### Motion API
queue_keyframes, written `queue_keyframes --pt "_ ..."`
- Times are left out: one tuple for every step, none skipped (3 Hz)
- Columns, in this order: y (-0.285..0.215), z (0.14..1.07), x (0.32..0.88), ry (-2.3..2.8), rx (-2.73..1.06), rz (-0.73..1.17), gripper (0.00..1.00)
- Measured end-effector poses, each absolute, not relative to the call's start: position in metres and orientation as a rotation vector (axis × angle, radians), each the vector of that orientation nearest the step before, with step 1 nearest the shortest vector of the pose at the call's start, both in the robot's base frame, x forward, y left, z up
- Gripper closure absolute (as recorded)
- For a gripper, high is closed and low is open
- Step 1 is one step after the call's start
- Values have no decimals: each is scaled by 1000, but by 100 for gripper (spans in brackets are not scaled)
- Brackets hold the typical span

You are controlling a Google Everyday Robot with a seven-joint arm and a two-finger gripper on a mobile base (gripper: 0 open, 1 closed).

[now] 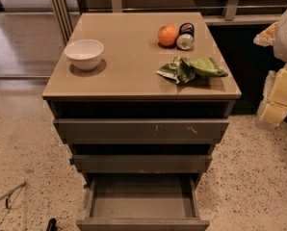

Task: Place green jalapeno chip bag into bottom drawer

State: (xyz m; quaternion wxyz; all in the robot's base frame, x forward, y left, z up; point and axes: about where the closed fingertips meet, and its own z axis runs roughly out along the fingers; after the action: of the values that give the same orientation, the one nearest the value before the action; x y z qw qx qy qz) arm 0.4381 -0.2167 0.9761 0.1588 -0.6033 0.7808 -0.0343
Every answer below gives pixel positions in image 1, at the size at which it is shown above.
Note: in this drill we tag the grey drawer cabinet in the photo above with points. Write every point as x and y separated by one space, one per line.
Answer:
126 86

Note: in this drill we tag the grey top drawer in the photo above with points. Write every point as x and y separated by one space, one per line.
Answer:
140 131

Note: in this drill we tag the white ceramic bowl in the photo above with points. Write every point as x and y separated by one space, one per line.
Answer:
85 54

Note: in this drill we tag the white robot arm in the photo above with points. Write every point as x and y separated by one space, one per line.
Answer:
280 40

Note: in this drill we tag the grey metal rod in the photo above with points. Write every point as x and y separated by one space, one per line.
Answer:
8 193

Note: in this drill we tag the grey middle drawer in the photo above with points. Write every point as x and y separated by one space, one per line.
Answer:
141 163

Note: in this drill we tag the orange fruit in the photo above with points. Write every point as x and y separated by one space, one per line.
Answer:
167 35

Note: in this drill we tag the grey open bottom drawer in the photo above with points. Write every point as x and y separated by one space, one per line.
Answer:
142 202

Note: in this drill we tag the dark can lying sideways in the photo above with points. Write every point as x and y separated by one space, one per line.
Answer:
186 36

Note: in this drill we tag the wooden metal railing shelf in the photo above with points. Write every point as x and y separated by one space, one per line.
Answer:
216 12

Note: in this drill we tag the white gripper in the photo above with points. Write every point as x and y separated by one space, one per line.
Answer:
272 111

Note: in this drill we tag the green jalapeno chip bag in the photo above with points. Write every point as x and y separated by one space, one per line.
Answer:
182 70

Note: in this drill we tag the black object floor bottom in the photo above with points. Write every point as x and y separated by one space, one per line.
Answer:
52 225

